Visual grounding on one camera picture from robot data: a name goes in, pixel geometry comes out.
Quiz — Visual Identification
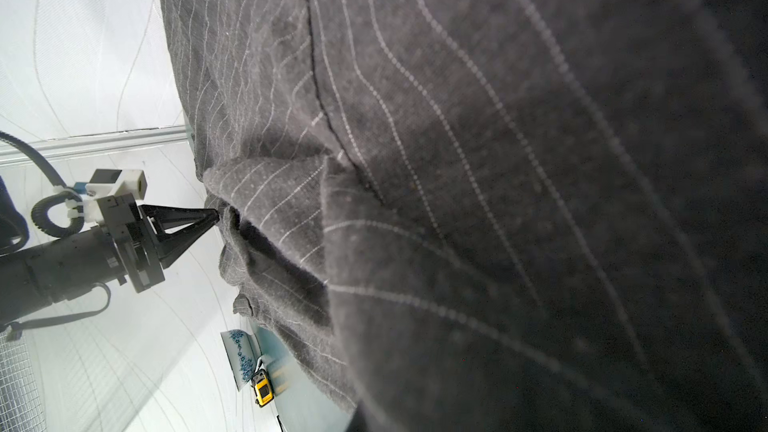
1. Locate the yellow black tape measure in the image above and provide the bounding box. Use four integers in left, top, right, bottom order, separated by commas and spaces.
251, 368, 274, 408

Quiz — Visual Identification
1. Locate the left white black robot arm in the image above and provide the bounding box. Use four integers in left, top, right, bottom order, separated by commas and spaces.
1, 133, 219, 341

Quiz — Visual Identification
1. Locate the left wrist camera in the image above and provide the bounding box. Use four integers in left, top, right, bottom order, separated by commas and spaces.
73, 169, 147, 224

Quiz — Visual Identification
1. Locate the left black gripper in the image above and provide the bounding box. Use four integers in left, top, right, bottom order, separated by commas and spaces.
96, 194, 219, 293

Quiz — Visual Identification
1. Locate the blue white ceramic plate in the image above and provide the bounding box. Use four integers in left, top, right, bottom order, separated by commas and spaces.
220, 329, 259, 391

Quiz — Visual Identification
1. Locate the white wire wall basket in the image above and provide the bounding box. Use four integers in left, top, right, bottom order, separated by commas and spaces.
0, 336, 47, 432

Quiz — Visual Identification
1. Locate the dark grey striped shirt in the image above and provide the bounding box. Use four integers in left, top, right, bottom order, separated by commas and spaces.
161, 0, 767, 431

